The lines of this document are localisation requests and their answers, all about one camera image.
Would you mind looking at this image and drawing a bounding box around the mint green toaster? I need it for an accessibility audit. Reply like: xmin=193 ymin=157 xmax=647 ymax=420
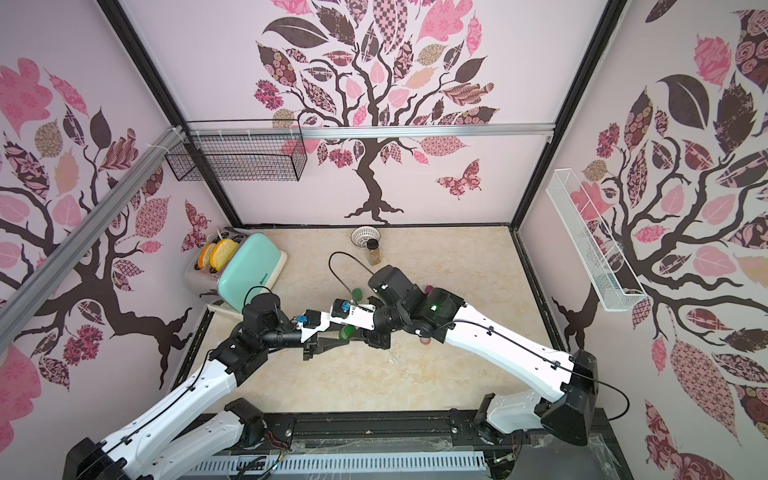
xmin=217 ymin=233 xmax=288 ymax=312

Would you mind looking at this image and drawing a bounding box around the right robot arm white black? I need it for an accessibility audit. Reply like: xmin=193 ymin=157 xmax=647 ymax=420
xmin=320 ymin=265 xmax=599 ymax=446

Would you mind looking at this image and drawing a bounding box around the white slotted cable duct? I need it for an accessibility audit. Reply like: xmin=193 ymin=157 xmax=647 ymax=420
xmin=187 ymin=451 xmax=488 ymax=479

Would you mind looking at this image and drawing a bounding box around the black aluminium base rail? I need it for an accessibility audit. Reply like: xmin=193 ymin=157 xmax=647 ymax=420
xmin=137 ymin=407 xmax=613 ymax=457

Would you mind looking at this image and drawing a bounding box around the white wire wall shelf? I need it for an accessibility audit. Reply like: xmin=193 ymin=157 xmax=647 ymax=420
xmin=546 ymin=169 xmax=648 ymax=312

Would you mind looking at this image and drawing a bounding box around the spice jar with black cap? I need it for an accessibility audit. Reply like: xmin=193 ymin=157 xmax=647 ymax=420
xmin=366 ymin=238 xmax=381 ymax=266

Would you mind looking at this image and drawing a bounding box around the black wire wall basket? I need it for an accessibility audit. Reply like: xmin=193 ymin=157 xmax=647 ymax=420
xmin=165 ymin=119 xmax=309 ymax=182

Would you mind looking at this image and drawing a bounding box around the black white patterned bowl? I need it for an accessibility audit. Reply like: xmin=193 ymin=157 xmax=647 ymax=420
xmin=350 ymin=226 xmax=381 ymax=249

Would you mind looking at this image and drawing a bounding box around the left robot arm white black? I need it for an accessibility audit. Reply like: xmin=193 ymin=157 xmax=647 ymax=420
xmin=63 ymin=290 xmax=357 ymax=479

